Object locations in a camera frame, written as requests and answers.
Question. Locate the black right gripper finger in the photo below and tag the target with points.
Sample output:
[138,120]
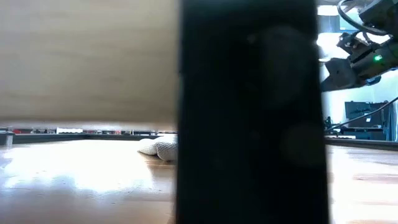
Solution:
[342,76]

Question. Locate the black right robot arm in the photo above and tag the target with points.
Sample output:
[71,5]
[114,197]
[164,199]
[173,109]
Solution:
[382,12]

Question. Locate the wooden shelf board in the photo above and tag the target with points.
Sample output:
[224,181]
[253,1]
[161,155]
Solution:
[87,62]

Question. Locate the black equipment box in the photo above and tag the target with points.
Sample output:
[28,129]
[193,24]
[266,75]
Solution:
[360,112]

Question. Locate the grey folded cloth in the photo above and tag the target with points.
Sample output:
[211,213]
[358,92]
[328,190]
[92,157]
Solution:
[161,149]

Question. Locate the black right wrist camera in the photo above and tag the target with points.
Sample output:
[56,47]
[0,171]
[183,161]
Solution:
[354,45]

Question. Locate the black shelf post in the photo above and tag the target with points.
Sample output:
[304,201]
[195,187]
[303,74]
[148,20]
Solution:
[248,124]

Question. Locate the black metal table frame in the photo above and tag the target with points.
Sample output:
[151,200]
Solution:
[77,137]

